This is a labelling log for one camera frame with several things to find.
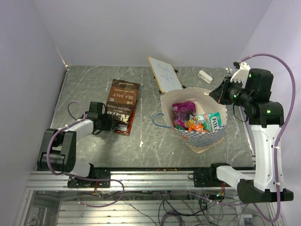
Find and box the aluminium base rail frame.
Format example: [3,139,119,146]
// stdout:
[15,168,284,226]

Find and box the orange snack packet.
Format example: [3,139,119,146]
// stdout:
[188,120,205,132]

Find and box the white eraser block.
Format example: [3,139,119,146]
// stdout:
[198,70,213,84]

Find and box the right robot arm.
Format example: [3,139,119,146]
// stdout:
[193,67,294,204]

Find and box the purple candy bag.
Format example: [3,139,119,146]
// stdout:
[172,101,196,130]

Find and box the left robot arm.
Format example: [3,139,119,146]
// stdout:
[37,102,114,189]

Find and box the small yellow-framed whiteboard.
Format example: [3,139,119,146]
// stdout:
[148,57,183,94]

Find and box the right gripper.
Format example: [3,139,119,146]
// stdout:
[209,75,253,107]

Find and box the blue checkered paper bag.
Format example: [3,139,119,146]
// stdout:
[152,88,228,153]

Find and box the teal Fox's candy bag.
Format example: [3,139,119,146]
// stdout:
[190,112,222,133]

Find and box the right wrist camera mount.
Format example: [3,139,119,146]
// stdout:
[230,62,250,82]

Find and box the brown Kettle chips bag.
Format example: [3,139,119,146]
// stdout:
[106,79,140,124]

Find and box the green snack packet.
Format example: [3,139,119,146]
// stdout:
[175,125,186,130]

